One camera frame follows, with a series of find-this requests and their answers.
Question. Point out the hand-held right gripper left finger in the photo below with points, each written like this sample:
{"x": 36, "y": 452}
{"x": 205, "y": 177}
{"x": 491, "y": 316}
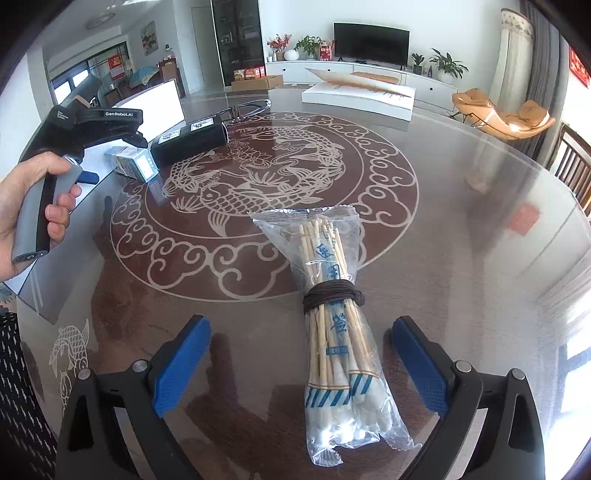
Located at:
{"x": 182, "y": 364}

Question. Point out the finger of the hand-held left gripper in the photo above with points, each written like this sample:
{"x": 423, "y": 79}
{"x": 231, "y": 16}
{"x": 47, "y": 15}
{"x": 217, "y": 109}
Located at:
{"x": 88, "y": 177}
{"x": 134, "y": 140}

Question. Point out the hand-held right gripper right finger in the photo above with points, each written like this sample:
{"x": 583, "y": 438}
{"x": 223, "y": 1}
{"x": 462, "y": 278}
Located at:
{"x": 422, "y": 364}

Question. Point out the bagged bundle of bamboo chopsticks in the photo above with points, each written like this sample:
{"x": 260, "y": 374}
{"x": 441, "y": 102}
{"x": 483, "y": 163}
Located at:
{"x": 332, "y": 332}

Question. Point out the person's left hand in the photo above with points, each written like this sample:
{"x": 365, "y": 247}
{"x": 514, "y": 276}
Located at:
{"x": 18, "y": 198}

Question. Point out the small blue white box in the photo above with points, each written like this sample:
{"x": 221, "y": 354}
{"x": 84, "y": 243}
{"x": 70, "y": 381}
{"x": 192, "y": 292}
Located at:
{"x": 138, "y": 164}

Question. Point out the large white flat board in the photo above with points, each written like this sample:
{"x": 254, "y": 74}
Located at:
{"x": 152, "y": 108}

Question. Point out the long black box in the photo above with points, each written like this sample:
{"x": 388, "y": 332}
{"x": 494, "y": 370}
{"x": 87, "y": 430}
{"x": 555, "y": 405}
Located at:
{"x": 189, "y": 143}

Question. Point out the red door poster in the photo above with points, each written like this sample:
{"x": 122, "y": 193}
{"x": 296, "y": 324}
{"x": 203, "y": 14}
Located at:
{"x": 117, "y": 67}

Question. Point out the table with blue cloth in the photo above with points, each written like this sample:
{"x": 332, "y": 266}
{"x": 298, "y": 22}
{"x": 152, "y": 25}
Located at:
{"x": 143, "y": 76}

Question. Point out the round ceiling lamp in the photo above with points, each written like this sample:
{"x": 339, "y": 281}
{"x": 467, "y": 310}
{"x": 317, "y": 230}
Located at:
{"x": 102, "y": 20}

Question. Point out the eyeglasses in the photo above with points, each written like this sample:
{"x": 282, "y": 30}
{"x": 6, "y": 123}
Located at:
{"x": 258, "y": 107}

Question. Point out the orange snack boxes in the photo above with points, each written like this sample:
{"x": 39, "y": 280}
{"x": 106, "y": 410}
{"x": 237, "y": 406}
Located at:
{"x": 249, "y": 73}

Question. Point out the cardboard box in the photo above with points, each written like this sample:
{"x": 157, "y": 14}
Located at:
{"x": 258, "y": 83}

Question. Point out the dark glass display cabinet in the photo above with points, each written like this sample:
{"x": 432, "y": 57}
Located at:
{"x": 238, "y": 37}

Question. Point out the vase with red flowers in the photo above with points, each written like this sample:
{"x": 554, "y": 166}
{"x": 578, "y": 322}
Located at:
{"x": 278, "y": 46}

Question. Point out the white television cabinet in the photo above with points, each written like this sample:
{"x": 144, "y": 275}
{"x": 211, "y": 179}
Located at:
{"x": 295, "y": 69}

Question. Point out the round white vase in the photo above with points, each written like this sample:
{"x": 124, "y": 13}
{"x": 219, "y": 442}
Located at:
{"x": 291, "y": 55}

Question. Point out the leafy green potted plant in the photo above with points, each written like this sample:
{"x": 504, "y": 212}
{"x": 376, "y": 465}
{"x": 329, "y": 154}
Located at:
{"x": 308, "y": 45}

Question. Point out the red gift box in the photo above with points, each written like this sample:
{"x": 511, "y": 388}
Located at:
{"x": 327, "y": 50}

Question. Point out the open white gift box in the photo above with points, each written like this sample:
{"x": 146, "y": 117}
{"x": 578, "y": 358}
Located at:
{"x": 355, "y": 100}

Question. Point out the wooden chair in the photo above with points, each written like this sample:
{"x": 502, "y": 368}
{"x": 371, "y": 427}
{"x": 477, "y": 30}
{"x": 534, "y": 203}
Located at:
{"x": 575, "y": 170}

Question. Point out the black television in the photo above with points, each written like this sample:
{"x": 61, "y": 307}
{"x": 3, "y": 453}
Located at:
{"x": 371, "y": 44}

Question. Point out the orange lounge chair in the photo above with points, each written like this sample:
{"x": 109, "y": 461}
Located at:
{"x": 503, "y": 120}

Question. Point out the small potted plant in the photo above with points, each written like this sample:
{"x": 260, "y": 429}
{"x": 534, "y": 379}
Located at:
{"x": 417, "y": 63}

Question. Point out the large potted plant white pot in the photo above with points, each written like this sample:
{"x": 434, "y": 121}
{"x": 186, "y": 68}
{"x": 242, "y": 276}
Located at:
{"x": 448, "y": 67}

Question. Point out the grey curtain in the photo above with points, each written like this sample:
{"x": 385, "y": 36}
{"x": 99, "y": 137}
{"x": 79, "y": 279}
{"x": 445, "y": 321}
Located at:
{"x": 547, "y": 83}

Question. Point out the white sheer curtain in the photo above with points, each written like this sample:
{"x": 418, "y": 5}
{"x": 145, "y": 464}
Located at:
{"x": 508, "y": 50}

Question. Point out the framed wall painting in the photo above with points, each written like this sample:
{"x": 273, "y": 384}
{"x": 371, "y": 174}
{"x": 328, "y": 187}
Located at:
{"x": 148, "y": 38}

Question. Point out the red wall hanging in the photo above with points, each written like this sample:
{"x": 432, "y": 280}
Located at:
{"x": 581, "y": 69}

